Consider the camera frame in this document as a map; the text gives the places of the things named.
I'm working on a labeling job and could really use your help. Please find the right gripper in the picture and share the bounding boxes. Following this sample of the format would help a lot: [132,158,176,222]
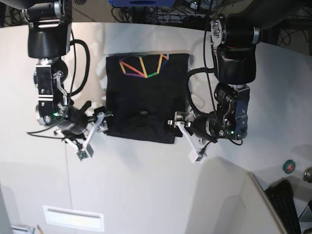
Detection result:
[58,101,114,144]

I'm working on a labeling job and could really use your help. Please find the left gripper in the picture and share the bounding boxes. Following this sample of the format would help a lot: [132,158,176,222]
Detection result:
[167,111,219,143]

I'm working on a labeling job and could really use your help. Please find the black t-shirt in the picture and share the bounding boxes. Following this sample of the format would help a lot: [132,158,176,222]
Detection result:
[106,53,190,144]

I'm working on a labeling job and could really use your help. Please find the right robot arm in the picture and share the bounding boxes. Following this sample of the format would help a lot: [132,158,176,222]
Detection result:
[22,0,99,144]

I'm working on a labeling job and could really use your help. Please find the green tape roll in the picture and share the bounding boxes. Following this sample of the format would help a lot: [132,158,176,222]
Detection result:
[282,159,296,174]

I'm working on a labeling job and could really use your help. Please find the white divider panel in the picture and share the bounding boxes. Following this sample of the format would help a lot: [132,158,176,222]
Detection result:
[241,173,287,234]

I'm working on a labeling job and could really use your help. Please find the black keyboard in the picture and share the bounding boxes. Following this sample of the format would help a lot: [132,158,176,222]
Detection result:
[265,179,301,234]

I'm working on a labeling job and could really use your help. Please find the silver metal knob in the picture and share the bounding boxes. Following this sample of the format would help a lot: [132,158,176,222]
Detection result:
[302,167,312,183]

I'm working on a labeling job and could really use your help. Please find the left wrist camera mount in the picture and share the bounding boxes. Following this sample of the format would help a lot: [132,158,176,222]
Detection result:
[175,121,207,163]

